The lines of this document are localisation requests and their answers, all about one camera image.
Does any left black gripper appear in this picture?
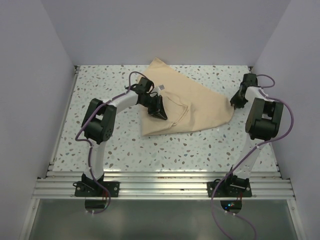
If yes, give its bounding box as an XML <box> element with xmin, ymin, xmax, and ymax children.
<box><xmin>139</xmin><ymin>94</ymin><xmax>167</xmax><ymax>120</ymax></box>

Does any beige cloth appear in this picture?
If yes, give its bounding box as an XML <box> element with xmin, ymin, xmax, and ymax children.
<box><xmin>140</xmin><ymin>57</ymin><xmax>234</xmax><ymax>136</ymax></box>

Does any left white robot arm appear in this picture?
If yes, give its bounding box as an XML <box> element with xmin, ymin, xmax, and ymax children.
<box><xmin>75</xmin><ymin>76</ymin><xmax>168</xmax><ymax>197</ymax></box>

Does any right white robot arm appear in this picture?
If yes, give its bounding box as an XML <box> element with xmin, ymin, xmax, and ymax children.
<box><xmin>222</xmin><ymin>73</ymin><xmax>284</xmax><ymax>197</ymax></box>

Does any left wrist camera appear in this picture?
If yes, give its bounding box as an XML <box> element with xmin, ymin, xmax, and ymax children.
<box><xmin>154</xmin><ymin>84</ymin><xmax>165</xmax><ymax>96</ymax></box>

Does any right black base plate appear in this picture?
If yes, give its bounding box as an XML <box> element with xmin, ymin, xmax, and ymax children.
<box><xmin>206</xmin><ymin>179</ymin><xmax>253</xmax><ymax>198</ymax></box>

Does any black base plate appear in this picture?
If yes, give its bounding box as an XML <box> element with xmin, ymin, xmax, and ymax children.
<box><xmin>206</xmin><ymin>179</ymin><xmax>253</xmax><ymax>198</ymax></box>
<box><xmin>72</xmin><ymin>181</ymin><xmax>120</xmax><ymax>198</ymax></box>

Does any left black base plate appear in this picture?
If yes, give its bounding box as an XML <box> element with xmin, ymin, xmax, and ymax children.
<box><xmin>72</xmin><ymin>181</ymin><xmax>120</xmax><ymax>198</ymax></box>

